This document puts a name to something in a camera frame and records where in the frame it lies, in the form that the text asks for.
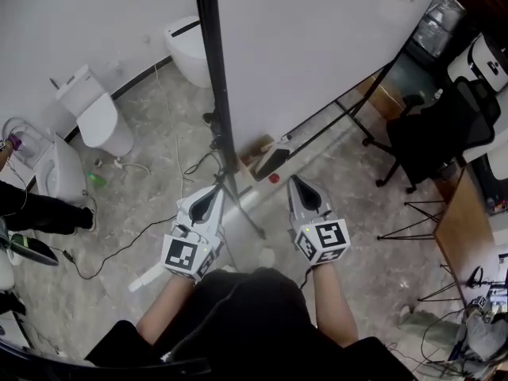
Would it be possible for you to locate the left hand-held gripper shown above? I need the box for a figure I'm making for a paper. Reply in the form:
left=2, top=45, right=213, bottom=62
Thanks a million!
left=160, top=185, right=225, bottom=283

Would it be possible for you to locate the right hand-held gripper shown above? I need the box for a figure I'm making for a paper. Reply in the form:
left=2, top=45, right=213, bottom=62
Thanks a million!
left=287, top=174, right=352, bottom=268

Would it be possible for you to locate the person's right forearm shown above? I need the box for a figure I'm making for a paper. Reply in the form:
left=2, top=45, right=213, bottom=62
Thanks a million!
left=311, top=264, right=360, bottom=348

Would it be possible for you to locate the person's left forearm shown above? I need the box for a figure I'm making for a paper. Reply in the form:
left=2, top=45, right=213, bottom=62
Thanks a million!
left=136, top=275, right=195, bottom=347

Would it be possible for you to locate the white partition board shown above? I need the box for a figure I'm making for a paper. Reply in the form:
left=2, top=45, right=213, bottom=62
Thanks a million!
left=192, top=0, right=449, bottom=241

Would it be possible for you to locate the person's right white shoe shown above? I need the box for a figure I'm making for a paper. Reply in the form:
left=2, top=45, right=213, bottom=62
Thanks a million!
left=258, top=247, right=277, bottom=268

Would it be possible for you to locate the beige storage box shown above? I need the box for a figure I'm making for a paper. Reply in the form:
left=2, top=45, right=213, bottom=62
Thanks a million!
left=237, top=133, right=294, bottom=186

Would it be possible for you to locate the white long flat panel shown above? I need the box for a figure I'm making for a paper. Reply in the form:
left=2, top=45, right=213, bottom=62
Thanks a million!
left=128, top=262, right=164, bottom=293

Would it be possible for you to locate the person's black clothing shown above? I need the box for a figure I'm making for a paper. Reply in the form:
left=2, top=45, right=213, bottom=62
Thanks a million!
left=85, top=266, right=418, bottom=381

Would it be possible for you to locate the white toilet with tank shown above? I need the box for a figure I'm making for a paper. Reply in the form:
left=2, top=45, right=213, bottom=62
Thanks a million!
left=55, top=64, right=135, bottom=157

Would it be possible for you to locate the black office chair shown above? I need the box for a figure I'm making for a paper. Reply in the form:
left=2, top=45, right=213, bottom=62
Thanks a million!
left=363, top=75, right=502, bottom=194

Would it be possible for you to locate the white toilet with open lid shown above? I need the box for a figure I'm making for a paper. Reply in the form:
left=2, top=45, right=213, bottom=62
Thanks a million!
left=2, top=117, right=87, bottom=208

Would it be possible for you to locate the wooden table with hairpin legs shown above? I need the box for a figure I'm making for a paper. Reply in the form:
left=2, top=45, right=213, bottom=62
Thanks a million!
left=376, top=164, right=501, bottom=311

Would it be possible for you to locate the white rounded smart toilet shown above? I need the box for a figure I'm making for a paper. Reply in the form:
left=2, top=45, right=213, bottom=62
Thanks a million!
left=164, top=16, right=211, bottom=90

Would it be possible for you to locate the dark blue rounded seat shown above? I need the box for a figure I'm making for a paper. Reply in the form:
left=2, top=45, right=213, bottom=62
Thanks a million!
left=7, top=232, right=60, bottom=267

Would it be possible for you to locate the grey cloth bag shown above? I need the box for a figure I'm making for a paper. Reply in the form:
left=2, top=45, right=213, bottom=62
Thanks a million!
left=398, top=310, right=464, bottom=344

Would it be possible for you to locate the black headset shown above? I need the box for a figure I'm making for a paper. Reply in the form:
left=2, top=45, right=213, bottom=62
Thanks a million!
left=468, top=266, right=493, bottom=289

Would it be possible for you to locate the white and black rounded machine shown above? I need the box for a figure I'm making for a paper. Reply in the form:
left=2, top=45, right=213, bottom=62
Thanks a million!
left=462, top=148, right=508, bottom=206

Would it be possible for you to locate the plastic-wrapped black appliance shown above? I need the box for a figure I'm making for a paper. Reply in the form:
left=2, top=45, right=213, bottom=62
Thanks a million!
left=410, top=0, right=468, bottom=59

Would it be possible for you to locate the white rounded machine black screen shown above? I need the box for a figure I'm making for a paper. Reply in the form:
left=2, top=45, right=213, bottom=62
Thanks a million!
left=447, top=33, right=508, bottom=93

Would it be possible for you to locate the black looped floor cable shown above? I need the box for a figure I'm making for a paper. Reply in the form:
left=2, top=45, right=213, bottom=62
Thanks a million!
left=184, top=148, right=227, bottom=178

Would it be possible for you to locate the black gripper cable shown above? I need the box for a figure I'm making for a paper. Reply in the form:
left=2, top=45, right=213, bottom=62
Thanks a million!
left=295, top=266, right=314, bottom=291

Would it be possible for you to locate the white flexible hose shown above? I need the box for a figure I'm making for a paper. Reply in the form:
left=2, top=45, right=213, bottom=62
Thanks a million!
left=114, top=159, right=152, bottom=176

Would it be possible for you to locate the black floor cable with adapter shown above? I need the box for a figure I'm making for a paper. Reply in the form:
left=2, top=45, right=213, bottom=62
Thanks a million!
left=63, top=212, right=178, bottom=281

